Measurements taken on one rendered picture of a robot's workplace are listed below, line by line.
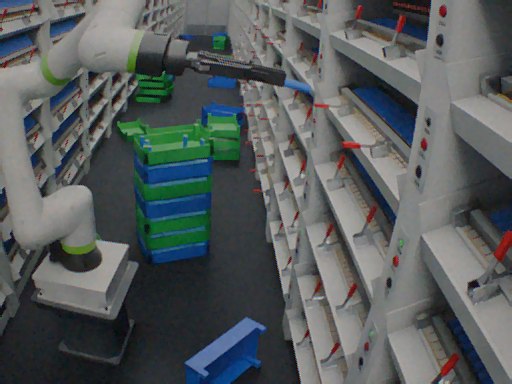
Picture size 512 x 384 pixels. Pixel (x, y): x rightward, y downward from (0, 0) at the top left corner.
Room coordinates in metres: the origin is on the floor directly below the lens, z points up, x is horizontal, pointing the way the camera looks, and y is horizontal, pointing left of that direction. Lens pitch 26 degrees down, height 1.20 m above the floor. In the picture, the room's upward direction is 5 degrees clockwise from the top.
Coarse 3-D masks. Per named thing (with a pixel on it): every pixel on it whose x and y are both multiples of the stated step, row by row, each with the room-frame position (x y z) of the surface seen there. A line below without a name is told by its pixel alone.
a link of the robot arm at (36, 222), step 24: (0, 72) 1.01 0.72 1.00; (24, 72) 1.06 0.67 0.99; (0, 96) 0.98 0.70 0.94; (24, 96) 1.05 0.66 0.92; (0, 120) 0.97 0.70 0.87; (0, 144) 0.96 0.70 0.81; (24, 144) 1.00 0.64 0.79; (24, 168) 0.97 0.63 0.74; (24, 192) 0.94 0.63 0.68; (24, 216) 0.92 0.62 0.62; (48, 216) 0.97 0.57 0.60; (24, 240) 0.90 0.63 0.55; (48, 240) 0.95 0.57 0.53
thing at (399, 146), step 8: (344, 88) 1.21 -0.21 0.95; (344, 96) 1.18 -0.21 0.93; (352, 96) 1.12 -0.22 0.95; (360, 104) 1.05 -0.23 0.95; (352, 112) 1.04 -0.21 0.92; (360, 112) 1.04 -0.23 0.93; (368, 112) 0.98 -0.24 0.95; (360, 120) 0.98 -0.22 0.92; (368, 120) 0.97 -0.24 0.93; (376, 120) 0.93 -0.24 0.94; (376, 128) 0.91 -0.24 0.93; (384, 128) 0.87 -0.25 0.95; (384, 136) 0.86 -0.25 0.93; (392, 136) 0.83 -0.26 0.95; (400, 144) 0.78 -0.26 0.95; (400, 152) 0.76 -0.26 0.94; (408, 152) 0.74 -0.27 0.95; (408, 160) 0.72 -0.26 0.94
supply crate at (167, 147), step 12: (168, 132) 1.87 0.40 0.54; (180, 132) 1.90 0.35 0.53; (192, 132) 1.93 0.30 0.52; (144, 144) 1.82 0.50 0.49; (156, 144) 1.84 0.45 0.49; (168, 144) 1.86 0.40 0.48; (180, 144) 1.87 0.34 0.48; (192, 144) 1.88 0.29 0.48; (204, 144) 1.84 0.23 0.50; (144, 156) 1.62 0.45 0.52; (156, 156) 1.65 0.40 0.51; (168, 156) 1.67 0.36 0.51; (180, 156) 1.70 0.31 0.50; (192, 156) 1.72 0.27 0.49; (204, 156) 1.75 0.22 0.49
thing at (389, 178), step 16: (336, 80) 1.23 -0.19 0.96; (352, 80) 1.23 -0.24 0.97; (368, 80) 1.24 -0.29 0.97; (336, 96) 1.22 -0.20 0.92; (336, 112) 1.10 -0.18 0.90; (352, 128) 0.97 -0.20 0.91; (368, 128) 0.95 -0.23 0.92; (368, 160) 0.81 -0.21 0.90; (384, 160) 0.78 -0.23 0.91; (384, 176) 0.72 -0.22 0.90; (400, 176) 0.62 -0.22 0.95; (384, 192) 0.72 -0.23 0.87; (400, 192) 0.62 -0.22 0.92
